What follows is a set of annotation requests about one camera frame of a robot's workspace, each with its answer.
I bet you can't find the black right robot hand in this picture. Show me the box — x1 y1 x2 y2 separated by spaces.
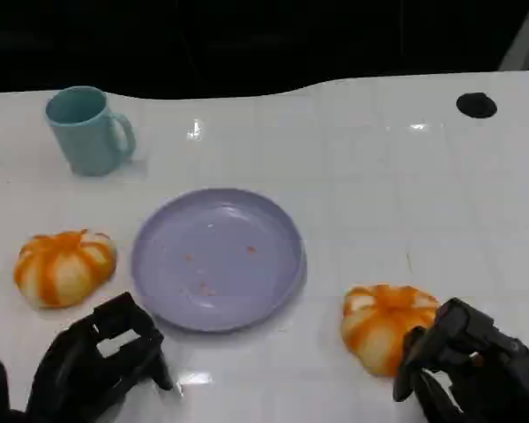
391 297 529 423

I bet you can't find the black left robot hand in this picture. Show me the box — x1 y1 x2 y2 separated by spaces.
26 292 175 423

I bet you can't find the orange and white bread roll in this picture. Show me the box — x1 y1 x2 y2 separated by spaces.
12 228 117 309
341 284 441 378

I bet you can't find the lilac plate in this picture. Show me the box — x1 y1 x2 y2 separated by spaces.
130 188 309 333

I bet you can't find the pale green mug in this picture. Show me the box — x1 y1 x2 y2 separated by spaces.
44 85 137 177

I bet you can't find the black round table grommet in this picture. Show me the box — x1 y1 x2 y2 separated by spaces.
456 92 498 119

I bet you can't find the white frame post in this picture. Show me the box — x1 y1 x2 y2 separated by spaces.
497 0 529 71

